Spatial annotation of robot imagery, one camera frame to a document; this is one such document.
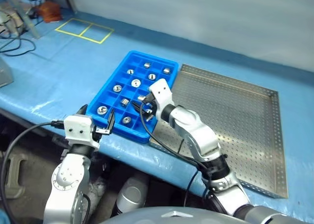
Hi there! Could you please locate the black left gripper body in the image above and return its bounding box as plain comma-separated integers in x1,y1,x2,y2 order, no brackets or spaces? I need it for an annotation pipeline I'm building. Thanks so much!
91,123,110,143

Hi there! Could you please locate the perforated steel tray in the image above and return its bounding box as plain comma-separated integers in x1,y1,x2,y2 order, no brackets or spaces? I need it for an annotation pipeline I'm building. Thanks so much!
149,64,289,199

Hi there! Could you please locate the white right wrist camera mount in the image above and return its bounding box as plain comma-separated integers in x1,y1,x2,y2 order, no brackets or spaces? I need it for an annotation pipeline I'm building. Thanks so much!
149,78,175,118

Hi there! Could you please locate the blue compartment tray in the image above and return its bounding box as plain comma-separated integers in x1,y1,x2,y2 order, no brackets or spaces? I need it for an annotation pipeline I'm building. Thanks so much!
85,50,181,144

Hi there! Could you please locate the grey device housing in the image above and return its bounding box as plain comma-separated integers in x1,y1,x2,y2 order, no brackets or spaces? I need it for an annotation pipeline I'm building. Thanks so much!
0,57,14,88

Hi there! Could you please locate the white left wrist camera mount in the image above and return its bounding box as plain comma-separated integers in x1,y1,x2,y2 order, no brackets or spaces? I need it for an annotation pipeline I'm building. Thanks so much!
64,115,100,150

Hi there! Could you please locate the grey robot torso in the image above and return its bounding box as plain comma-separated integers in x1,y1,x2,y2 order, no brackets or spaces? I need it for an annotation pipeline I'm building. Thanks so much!
98,206,253,224

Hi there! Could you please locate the blue table cover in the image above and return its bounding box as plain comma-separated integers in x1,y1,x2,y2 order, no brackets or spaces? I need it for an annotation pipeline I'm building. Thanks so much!
0,0,314,219

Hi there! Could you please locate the grey plastic frame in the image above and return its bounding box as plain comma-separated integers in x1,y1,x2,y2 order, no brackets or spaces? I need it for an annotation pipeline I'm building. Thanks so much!
0,152,27,200

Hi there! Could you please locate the grey metal post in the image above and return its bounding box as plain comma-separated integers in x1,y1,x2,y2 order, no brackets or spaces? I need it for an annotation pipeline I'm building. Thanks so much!
6,0,41,40

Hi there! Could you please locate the orange-brown box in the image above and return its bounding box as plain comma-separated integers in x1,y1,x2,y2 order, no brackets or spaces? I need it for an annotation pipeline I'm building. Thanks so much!
38,2,62,23

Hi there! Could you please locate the white crumpled rag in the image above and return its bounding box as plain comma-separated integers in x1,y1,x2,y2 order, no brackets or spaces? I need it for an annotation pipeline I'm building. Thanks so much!
88,178,106,200

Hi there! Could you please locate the black loose cable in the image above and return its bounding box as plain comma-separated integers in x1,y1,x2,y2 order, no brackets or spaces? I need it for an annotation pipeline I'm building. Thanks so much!
0,36,37,57

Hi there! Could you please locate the beige equipment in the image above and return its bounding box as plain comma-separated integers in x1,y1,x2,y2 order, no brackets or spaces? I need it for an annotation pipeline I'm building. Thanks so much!
0,8,26,37

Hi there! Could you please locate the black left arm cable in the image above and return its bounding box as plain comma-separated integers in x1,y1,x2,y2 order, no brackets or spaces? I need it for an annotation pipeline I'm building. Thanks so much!
0,120,66,224

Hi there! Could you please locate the grey cylinder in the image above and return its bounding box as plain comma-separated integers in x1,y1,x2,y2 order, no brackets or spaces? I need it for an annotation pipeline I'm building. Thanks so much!
116,177,150,214

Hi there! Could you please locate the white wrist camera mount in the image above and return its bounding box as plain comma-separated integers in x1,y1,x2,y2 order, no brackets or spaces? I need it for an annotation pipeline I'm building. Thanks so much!
149,78,175,118
64,115,100,150

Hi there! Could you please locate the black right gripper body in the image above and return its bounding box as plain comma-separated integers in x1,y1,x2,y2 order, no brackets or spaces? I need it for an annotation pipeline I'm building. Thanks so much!
144,94,160,123

